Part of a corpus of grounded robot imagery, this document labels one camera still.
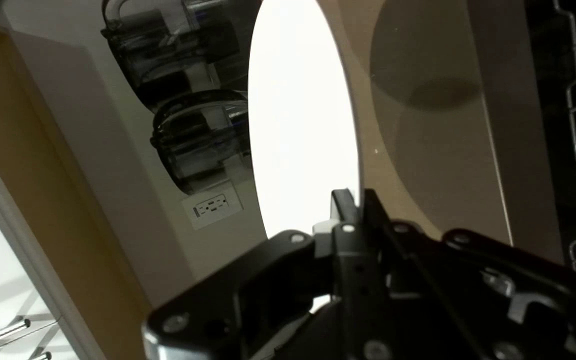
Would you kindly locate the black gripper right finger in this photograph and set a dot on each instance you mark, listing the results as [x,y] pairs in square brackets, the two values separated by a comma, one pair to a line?
[491,301]

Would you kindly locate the white wall outlet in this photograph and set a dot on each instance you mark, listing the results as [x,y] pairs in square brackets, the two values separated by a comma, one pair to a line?
[210,206]

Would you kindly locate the white round plate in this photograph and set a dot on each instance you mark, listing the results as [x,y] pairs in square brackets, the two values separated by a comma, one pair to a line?
[302,128]

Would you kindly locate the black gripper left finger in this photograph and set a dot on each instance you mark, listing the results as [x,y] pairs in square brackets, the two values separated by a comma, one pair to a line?
[239,309]

